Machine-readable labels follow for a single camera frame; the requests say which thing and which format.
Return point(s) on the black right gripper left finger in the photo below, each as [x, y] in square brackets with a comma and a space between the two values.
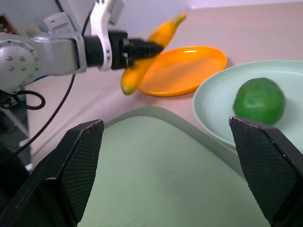
[71, 170]

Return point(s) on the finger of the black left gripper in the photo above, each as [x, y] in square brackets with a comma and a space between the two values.
[146, 48]

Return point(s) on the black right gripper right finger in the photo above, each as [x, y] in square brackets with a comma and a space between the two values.
[272, 165]

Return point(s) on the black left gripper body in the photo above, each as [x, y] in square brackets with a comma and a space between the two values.
[117, 47]

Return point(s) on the yellow banana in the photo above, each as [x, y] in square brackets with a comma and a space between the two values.
[163, 30]

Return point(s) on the orange plastic plate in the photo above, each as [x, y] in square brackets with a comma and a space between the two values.
[180, 71]

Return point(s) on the light green plate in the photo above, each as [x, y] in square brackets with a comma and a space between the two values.
[215, 94]

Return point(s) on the round green fruit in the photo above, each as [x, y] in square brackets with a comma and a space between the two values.
[259, 100]

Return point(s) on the light green tray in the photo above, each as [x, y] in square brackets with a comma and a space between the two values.
[154, 170]

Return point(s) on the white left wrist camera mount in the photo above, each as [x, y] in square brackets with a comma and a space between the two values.
[99, 21]

